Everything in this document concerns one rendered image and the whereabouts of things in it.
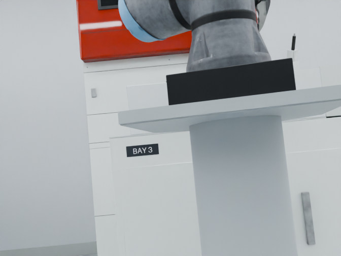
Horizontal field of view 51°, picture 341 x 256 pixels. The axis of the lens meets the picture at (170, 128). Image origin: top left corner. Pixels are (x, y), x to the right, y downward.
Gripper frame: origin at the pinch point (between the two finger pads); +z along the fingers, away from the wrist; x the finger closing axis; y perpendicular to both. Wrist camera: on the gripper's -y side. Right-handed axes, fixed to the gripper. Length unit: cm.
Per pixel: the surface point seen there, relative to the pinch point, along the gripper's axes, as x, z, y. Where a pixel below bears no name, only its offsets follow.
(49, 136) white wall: 133, 8, 207
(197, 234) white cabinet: 24, 57, -4
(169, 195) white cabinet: 31, 46, -4
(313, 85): -12.6, 19.6, -3.9
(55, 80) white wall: 125, -42, 207
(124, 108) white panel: 49, 12, 59
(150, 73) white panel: 35, -3, 59
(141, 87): 35.7, 15.6, -4.0
